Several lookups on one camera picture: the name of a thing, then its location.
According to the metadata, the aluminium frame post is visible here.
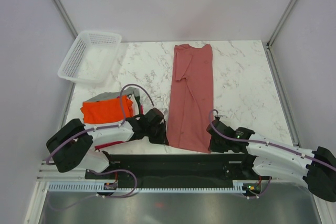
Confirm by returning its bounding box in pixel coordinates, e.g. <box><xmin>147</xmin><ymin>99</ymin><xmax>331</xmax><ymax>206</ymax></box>
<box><xmin>52</xmin><ymin>0</ymin><xmax>78</xmax><ymax>39</ymax></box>
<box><xmin>265</xmin><ymin>0</ymin><xmax>316</xmax><ymax>49</ymax></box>

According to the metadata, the crimson folded t-shirt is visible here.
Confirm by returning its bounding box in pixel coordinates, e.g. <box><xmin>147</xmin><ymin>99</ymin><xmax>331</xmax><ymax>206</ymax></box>
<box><xmin>94</xmin><ymin>104</ymin><xmax>144</xmax><ymax>150</ymax></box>

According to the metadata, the white slotted cable duct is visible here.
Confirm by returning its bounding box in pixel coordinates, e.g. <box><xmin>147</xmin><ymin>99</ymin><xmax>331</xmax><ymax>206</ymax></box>
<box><xmin>48</xmin><ymin>181</ymin><xmax>247</xmax><ymax>193</ymax></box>

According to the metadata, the orange folded t-shirt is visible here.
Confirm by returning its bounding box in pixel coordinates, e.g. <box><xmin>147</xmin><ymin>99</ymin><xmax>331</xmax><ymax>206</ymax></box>
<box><xmin>80</xmin><ymin>95</ymin><xmax>133</xmax><ymax>124</ymax></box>

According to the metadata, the left aluminium frame post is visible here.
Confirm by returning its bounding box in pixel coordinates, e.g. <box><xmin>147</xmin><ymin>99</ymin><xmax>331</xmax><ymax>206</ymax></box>
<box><xmin>52</xmin><ymin>0</ymin><xmax>78</xmax><ymax>39</ymax></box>

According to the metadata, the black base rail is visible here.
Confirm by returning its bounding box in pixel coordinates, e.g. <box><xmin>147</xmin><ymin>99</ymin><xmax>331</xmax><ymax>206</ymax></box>
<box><xmin>85</xmin><ymin>154</ymin><xmax>259</xmax><ymax>188</ymax></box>

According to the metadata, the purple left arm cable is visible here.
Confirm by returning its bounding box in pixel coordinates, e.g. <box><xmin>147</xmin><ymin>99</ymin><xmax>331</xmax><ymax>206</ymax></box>
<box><xmin>46</xmin><ymin>84</ymin><xmax>155</xmax><ymax>198</ymax></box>

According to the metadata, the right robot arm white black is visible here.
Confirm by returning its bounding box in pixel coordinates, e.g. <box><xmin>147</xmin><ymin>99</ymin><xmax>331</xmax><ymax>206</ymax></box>
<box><xmin>206</xmin><ymin>118</ymin><xmax>335</xmax><ymax>202</ymax></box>

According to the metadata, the right aluminium frame post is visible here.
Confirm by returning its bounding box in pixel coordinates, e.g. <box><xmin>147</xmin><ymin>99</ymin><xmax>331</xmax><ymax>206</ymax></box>
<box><xmin>265</xmin><ymin>0</ymin><xmax>316</xmax><ymax>49</ymax></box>

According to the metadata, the dusty pink t-shirt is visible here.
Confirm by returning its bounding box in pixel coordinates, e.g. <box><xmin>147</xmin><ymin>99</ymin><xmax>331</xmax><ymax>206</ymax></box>
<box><xmin>166</xmin><ymin>44</ymin><xmax>214</xmax><ymax>153</ymax></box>

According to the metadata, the white folded t-shirt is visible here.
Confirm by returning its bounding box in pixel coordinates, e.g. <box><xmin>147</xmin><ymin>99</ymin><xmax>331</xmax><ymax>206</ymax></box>
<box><xmin>131</xmin><ymin>94</ymin><xmax>142</xmax><ymax>116</ymax></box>

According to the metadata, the white plastic basket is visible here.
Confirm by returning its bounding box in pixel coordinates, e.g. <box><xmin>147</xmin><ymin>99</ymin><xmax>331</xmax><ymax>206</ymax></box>
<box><xmin>57</xmin><ymin>30</ymin><xmax>122</xmax><ymax>84</ymax></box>

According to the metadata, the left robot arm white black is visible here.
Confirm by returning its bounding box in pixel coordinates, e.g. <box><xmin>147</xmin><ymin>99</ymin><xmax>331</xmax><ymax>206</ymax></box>
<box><xmin>46</xmin><ymin>108</ymin><xmax>169</xmax><ymax>178</ymax></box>

